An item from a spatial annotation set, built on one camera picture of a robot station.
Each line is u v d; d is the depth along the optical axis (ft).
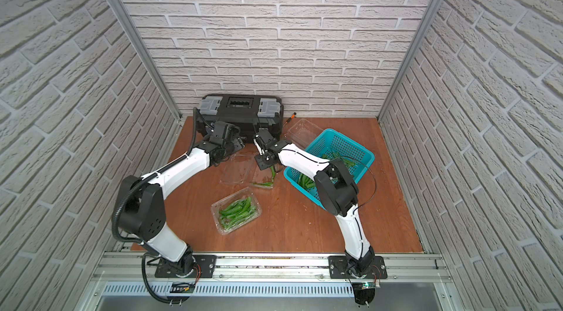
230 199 2.84
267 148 2.33
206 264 2.45
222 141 2.28
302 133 3.73
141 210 1.47
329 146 3.42
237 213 2.73
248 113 3.23
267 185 2.95
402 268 2.48
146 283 2.28
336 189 1.74
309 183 3.00
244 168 3.21
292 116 4.00
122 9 2.61
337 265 2.43
